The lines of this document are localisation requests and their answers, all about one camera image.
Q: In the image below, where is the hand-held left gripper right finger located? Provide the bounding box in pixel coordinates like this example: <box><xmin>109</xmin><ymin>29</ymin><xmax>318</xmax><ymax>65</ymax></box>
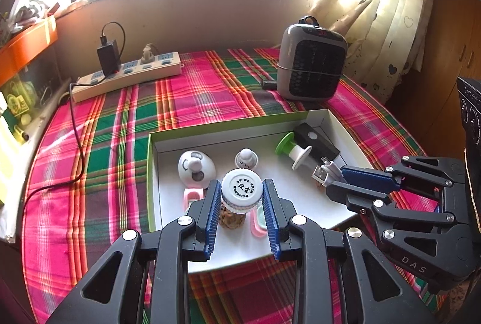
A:
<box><xmin>262</xmin><ymin>179</ymin><xmax>437</xmax><ymax>324</ymax></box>

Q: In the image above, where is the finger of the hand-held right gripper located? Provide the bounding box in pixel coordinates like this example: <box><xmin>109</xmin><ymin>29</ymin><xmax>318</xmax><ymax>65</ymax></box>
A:
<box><xmin>340</xmin><ymin>155</ymin><xmax>467</xmax><ymax>194</ymax></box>
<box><xmin>326</xmin><ymin>181</ymin><xmax>456</xmax><ymax>254</ymax></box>

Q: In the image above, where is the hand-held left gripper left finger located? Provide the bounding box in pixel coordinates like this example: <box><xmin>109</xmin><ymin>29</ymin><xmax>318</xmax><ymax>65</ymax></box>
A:
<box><xmin>47</xmin><ymin>179</ymin><xmax>222</xmax><ymax>324</ymax></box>

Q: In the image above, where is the jar with white lid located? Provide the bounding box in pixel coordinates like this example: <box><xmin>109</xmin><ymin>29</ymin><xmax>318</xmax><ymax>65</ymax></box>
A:
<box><xmin>218</xmin><ymin>169</ymin><xmax>264</xmax><ymax>231</ymax></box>

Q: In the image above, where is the white dome-shaped toy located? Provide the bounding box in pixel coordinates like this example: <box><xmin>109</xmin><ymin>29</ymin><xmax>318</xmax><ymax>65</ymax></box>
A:
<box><xmin>178</xmin><ymin>150</ymin><xmax>217</xmax><ymax>189</ymax></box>

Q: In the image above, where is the black bike light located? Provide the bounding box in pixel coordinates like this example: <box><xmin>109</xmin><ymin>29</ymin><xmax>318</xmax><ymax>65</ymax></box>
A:
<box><xmin>293</xmin><ymin>123</ymin><xmax>344</xmax><ymax>174</ymax></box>

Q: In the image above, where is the small white round figure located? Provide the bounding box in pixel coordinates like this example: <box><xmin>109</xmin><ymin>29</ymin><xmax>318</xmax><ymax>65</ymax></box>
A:
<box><xmin>235</xmin><ymin>148</ymin><xmax>259</xmax><ymax>170</ymax></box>

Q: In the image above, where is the green and white spool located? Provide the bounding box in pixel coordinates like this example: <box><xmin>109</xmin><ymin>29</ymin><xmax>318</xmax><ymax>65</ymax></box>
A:
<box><xmin>275</xmin><ymin>132</ymin><xmax>313</xmax><ymax>170</ymax></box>

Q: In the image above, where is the green and white cardboard box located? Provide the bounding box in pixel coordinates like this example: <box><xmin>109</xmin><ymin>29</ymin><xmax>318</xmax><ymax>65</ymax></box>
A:
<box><xmin>146</xmin><ymin>108</ymin><xmax>376</xmax><ymax>274</ymax></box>

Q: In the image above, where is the grey space heater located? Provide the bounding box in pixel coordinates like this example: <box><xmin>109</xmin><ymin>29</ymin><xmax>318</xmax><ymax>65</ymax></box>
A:
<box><xmin>277</xmin><ymin>22</ymin><xmax>348</xmax><ymax>100</ymax></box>

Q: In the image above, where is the beige power strip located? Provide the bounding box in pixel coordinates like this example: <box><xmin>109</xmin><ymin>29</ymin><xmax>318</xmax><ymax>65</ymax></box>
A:
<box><xmin>71</xmin><ymin>51</ymin><xmax>182</xmax><ymax>103</ymax></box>

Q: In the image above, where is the cream heart-print curtain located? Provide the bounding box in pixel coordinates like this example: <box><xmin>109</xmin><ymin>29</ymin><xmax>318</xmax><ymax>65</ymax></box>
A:
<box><xmin>314</xmin><ymin>0</ymin><xmax>437</xmax><ymax>103</ymax></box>

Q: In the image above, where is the wooden cabinet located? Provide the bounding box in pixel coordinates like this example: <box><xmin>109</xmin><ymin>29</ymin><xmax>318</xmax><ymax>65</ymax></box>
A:
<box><xmin>387</xmin><ymin>0</ymin><xmax>481</xmax><ymax>114</ymax></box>

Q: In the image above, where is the beige plug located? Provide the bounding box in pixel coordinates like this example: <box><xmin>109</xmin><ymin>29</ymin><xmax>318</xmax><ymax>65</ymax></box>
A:
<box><xmin>140</xmin><ymin>43</ymin><xmax>158</xmax><ymax>65</ymax></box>

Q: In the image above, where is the black charger adapter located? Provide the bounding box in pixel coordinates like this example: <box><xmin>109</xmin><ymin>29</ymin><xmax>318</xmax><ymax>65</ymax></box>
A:
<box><xmin>97</xmin><ymin>39</ymin><xmax>121</xmax><ymax>77</ymax></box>

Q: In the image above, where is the yellow-green plastic container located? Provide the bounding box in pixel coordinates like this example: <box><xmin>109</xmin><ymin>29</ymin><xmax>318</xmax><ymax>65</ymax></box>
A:
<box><xmin>0</xmin><ymin>80</ymin><xmax>38</xmax><ymax>122</ymax></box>

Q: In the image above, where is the orange storage box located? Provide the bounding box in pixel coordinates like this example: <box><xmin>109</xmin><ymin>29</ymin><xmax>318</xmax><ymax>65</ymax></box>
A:
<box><xmin>0</xmin><ymin>15</ymin><xmax>59</xmax><ymax>84</ymax></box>

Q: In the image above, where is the white plastic bag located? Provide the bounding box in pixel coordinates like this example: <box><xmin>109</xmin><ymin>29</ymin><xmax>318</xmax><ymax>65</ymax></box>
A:
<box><xmin>8</xmin><ymin>0</ymin><xmax>57</xmax><ymax>32</ymax></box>

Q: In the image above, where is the black power strip cord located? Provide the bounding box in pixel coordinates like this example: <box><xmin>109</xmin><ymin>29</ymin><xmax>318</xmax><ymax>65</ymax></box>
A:
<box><xmin>15</xmin><ymin>81</ymin><xmax>91</xmax><ymax>236</ymax></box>

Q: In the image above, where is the black charger cable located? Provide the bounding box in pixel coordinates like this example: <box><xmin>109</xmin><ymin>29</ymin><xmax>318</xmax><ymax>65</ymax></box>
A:
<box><xmin>100</xmin><ymin>21</ymin><xmax>126</xmax><ymax>58</ymax></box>

